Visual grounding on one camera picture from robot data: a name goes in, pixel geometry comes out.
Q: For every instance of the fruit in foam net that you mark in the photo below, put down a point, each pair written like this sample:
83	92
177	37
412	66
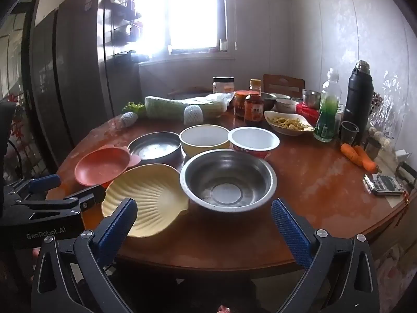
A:
128	119
194	114

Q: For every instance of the red box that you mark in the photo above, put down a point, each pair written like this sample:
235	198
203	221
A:
308	111

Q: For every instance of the window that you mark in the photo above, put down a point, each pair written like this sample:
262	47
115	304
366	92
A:
189	9

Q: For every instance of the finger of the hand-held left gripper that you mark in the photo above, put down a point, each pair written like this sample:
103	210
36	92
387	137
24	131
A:
88	199
45	182

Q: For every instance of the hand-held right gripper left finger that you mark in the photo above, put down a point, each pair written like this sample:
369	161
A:
123	221

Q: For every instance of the red label sauce bottle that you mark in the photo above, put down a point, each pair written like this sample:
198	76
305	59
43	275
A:
254	111

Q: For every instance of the yellow shell-shaped plate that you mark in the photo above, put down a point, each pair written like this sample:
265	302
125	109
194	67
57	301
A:
153	199

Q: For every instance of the metal storage rack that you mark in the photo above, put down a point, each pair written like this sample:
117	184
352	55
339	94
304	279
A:
122	29

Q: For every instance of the sauce jar red lid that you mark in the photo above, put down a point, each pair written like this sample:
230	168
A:
239	104

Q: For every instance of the white paper bowl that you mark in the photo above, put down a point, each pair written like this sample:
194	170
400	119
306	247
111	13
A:
254	138

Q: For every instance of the kitchen scale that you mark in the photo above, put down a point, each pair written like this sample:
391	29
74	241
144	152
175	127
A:
384	184

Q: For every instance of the black thermos flask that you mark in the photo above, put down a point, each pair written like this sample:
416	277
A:
358	94

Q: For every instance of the wrapped napa cabbage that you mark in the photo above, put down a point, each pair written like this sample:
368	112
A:
169	106

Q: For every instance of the garlic bulbs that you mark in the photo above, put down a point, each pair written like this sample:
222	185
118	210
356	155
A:
379	135

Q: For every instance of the clear plastic cup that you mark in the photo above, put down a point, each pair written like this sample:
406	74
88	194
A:
349	132

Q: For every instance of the green plastic bottle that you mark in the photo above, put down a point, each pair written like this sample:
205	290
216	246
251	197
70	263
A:
327	117

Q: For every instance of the small white container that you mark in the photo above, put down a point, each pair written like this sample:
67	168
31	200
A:
223	45

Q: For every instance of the steel cup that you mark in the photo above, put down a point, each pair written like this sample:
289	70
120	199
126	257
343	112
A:
311	97

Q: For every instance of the leafy green vegetable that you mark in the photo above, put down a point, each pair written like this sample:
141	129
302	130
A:
133	108

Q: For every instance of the carrot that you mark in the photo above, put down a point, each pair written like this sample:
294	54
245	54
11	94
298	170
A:
351	155
367	160

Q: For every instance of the large steel bowl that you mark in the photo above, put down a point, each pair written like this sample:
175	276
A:
228	176

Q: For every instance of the white patterned bowl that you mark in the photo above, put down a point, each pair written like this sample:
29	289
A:
286	105

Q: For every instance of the glass door red decoration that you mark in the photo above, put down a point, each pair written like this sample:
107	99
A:
16	81

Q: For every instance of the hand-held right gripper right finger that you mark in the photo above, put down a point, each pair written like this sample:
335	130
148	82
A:
290	231

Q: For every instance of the small steel bowl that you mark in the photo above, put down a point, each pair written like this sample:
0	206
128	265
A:
267	100

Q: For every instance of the white dish with food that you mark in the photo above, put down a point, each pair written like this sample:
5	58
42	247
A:
286	124

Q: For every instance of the glass jar black lid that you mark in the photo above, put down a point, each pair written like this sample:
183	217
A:
223	84

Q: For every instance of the small metal cup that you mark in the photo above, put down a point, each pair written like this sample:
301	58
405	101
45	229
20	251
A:
372	146

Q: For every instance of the wooden chair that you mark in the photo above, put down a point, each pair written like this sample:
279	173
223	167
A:
283	83

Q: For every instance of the round steel plate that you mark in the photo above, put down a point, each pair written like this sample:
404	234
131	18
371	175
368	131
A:
153	146

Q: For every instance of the grey refrigerator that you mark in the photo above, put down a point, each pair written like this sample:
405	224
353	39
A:
71	71

